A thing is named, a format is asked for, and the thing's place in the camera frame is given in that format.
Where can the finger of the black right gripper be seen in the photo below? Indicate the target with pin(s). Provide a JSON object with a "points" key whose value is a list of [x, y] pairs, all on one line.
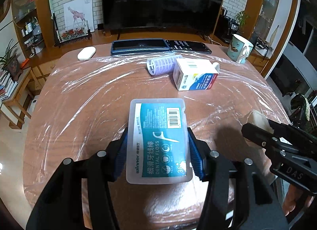
{"points": [[261, 137], [289, 134]]}

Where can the purple hair roller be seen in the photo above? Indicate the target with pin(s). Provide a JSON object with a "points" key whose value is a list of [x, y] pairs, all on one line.
{"points": [[162, 65]]}

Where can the teal white ceramic mug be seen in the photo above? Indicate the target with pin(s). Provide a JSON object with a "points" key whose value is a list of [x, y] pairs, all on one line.
{"points": [[239, 49]]}

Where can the black remote keypad phone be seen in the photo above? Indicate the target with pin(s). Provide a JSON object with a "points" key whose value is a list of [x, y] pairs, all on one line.
{"points": [[179, 45]]}

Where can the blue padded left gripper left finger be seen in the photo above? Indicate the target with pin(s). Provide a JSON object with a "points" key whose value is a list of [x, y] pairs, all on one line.
{"points": [[120, 154]]}

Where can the clear dental floss box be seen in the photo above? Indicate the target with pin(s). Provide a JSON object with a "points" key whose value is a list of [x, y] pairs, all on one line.
{"points": [[157, 142]]}

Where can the white computer mouse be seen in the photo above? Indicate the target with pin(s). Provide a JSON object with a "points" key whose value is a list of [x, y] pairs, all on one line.
{"points": [[86, 53]]}

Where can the black television screen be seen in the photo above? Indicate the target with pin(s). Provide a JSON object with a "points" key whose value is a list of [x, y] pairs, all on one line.
{"points": [[198, 16]]}

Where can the wooden side shelf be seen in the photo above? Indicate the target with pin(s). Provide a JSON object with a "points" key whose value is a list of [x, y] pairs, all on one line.
{"points": [[14, 109]]}

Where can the green potted plant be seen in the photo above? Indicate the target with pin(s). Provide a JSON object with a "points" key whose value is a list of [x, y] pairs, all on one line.
{"points": [[241, 19]]}

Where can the blue phone case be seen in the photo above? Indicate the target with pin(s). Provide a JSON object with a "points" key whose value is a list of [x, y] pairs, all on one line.
{"points": [[120, 47]]}

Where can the red flower framed picture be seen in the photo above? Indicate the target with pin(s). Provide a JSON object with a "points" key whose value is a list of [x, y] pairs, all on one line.
{"points": [[75, 32]]}

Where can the giraffe picture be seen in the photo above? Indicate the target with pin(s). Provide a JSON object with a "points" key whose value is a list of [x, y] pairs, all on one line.
{"points": [[78, 13]]}

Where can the person's right hand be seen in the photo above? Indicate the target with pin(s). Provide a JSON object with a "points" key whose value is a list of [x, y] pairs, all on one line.
{"points": [[291, 199]]}

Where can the white blue red carton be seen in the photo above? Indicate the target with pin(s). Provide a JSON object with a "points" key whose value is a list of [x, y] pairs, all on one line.
{"points": [[195, 74]]}

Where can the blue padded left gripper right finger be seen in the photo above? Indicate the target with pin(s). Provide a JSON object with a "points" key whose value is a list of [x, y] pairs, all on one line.
{"points": [[198, 156]]}

